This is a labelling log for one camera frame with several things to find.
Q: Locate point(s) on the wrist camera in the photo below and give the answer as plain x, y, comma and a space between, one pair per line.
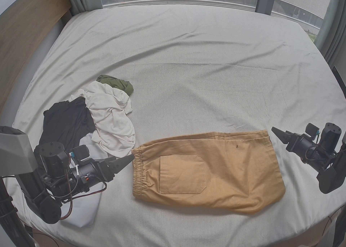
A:
312, 131
80, 152

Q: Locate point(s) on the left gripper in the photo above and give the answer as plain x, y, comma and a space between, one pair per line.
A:
92, 173

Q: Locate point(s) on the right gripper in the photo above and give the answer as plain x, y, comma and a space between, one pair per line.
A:
298, 144

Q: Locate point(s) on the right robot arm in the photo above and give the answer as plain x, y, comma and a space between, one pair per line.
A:
331, 175

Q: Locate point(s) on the tan shorts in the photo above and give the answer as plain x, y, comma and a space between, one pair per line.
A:
229, 173

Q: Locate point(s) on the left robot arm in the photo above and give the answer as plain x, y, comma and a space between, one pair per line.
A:
13, 154

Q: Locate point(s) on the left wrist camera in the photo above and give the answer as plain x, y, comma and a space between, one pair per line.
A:
80, 152

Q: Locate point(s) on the black garment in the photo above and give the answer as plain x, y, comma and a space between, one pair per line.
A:
65, 124

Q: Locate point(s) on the pale blue garment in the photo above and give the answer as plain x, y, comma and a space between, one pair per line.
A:
83, 208

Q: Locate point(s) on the olive green garment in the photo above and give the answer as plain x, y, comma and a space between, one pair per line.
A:
116, 82

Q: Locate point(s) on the white garment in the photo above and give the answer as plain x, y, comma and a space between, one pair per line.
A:
113, 124

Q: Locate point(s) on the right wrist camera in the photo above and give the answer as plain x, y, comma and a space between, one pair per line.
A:
312, 131

